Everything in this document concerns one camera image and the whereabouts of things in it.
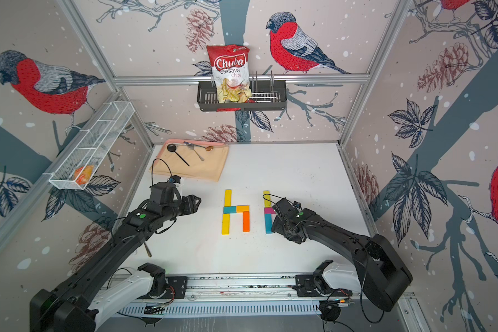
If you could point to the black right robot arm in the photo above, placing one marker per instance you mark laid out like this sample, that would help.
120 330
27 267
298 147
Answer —
382 273

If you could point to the black wire basket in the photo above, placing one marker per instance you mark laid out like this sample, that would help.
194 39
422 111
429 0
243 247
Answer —
257 95

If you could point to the teal long block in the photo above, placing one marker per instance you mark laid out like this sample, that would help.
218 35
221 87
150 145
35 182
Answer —
268 223

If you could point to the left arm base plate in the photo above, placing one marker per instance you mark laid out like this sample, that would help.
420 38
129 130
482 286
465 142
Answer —
167 288

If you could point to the orange item in white basket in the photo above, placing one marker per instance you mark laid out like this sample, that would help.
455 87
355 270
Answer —
83 175

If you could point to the small wooden spoon by wall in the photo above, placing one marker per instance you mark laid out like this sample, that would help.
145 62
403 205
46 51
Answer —
148 251

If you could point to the silver fork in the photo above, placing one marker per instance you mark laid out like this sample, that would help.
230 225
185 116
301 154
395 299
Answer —
194 151

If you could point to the orange block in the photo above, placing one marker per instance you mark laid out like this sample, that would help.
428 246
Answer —
246 221

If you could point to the small amber block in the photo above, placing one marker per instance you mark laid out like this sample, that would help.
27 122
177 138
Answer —
241 209

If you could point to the black ladle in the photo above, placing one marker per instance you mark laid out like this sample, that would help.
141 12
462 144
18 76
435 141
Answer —
173 149

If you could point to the wooden handled spoon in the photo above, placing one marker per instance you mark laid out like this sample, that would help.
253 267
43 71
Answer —
206 148

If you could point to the lime yellow block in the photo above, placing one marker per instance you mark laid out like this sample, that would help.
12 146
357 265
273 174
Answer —
267 199

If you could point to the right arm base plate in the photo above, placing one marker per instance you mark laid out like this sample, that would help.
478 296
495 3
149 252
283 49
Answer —
312 286

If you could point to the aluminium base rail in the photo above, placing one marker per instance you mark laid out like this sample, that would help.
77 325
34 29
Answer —
237 295

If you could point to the white wire shelf basket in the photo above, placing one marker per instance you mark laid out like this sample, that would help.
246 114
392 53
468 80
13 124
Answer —
94 144

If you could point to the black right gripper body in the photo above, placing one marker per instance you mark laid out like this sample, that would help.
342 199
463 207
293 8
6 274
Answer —
281 228

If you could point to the beige folded cloth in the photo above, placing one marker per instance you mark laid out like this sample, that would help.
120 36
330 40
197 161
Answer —
209 170

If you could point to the small teal block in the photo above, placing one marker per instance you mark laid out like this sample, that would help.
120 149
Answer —
230 209

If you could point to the red cassava chips bag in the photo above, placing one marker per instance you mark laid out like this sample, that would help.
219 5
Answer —
230 71

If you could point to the magenta block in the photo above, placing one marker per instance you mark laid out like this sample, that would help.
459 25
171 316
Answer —
269 210

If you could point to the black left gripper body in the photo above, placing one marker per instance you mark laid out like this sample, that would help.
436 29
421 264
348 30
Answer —
187 205

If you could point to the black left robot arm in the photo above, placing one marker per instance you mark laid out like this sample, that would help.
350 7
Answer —
66 308

